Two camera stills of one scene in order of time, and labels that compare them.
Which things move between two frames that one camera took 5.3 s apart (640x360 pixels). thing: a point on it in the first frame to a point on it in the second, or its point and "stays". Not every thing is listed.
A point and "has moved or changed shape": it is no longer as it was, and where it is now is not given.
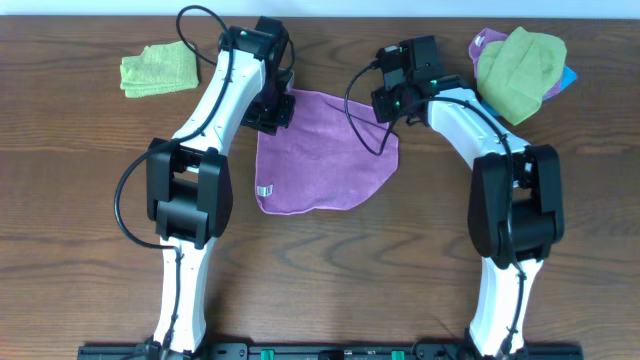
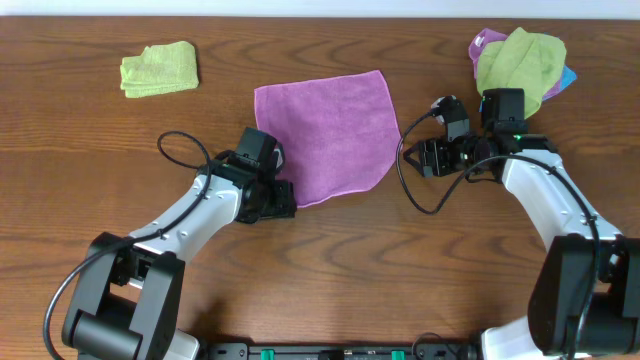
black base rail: [333, 351] stays
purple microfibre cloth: [333, 155] has moved or changed shape
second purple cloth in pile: [485, 36] stays
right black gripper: [385, 112] to [433, 151]
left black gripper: [270, 116] to [286, 198]
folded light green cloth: [160, 68] stays
